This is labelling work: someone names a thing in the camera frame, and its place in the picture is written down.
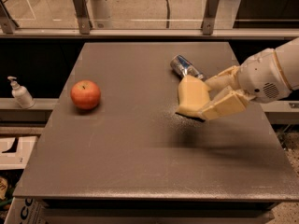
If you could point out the right metal railing bracket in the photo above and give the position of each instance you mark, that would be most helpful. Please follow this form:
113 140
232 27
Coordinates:
210 16

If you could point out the red apple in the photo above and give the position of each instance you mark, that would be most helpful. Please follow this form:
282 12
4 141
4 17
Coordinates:
85 95

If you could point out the white pump soap bottle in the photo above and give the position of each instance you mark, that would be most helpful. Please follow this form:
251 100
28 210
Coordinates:
21 95

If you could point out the white cardboard box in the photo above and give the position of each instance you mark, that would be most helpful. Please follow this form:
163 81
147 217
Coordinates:
15 152

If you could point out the metal railing bracket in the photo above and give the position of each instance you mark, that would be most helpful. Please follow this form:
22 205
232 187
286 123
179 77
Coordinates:
83 18
210 16

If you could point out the white pipe behind glass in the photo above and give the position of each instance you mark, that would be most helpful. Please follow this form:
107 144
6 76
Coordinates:
101 14

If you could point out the white printed box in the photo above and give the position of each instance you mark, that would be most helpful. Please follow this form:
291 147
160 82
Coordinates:
25 211

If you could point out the blue silver drink can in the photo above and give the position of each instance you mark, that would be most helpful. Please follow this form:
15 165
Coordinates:
183 68

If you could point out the left metal railing bracket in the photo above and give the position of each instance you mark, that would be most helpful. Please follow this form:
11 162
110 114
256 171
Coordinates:
83 18

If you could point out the yellow sponge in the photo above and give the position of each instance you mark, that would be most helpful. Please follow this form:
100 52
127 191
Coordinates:
193 94

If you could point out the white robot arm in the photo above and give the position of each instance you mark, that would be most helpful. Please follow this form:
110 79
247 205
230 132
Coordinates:
293 47

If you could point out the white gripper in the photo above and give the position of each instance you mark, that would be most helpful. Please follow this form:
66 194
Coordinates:
261 75

